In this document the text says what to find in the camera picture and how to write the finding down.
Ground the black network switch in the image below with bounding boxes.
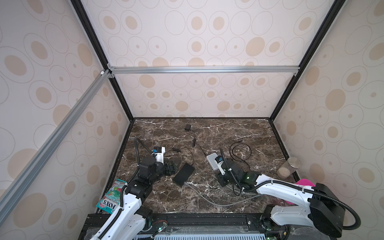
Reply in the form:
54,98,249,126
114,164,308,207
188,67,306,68
173,163,195,187

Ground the black adapter cable with plug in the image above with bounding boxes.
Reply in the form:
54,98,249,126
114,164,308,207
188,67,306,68
172,146,196,166

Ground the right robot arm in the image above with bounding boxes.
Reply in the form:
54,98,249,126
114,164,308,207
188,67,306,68
210,156,362,238

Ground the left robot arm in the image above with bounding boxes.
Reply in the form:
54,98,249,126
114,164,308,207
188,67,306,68
92,138,177,240

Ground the white rectangular box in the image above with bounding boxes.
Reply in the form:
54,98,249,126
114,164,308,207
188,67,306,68
206,153,219,171

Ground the green snack packet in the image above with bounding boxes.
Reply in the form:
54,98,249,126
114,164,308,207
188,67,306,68
96,179,127,214

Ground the pink silicone funnel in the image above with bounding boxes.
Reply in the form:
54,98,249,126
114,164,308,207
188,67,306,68
296,179,315,187

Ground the aluminium crossbar back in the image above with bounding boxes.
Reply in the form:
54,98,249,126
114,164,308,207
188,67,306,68
110,66,300,74

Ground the aluminium crossbar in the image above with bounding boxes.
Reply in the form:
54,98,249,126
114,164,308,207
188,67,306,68
1,70,111,225
110,66,300,74

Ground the aluminium crossbar left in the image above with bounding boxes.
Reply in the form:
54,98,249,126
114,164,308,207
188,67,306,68
1,70,111,225

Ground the black ethernet cable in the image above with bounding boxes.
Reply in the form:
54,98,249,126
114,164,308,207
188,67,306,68
229,140,253,172

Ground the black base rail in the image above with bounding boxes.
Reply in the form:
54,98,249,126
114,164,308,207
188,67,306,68
79,212,337,240

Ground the far adapter black cable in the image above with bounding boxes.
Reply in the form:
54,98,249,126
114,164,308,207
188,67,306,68
190,131,208,157

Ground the black corner frame post left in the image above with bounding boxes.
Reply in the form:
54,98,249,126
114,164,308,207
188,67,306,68
70,0,135,122

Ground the black corner frame post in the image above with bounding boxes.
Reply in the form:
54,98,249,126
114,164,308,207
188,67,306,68
269,0,347,123
70,0,135,122

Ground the black corner frame post right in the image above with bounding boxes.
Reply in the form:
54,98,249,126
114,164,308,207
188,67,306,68
269,0,347,123

